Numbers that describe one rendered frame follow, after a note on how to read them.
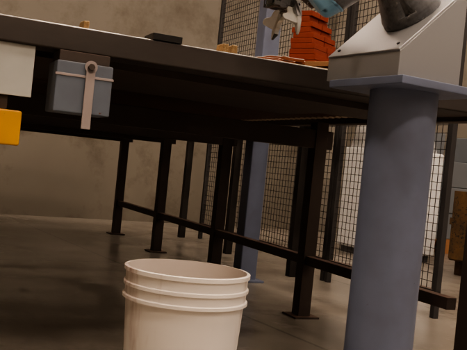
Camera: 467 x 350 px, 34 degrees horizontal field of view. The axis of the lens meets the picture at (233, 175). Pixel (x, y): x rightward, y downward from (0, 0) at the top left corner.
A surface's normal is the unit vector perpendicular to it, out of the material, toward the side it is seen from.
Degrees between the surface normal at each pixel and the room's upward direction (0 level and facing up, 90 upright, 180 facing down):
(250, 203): 90
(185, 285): 93
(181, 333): 93
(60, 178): 90
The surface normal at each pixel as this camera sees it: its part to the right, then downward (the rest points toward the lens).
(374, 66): -0.86, -0.08
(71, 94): 0.41, 0.05
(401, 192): -0.01, 0.01
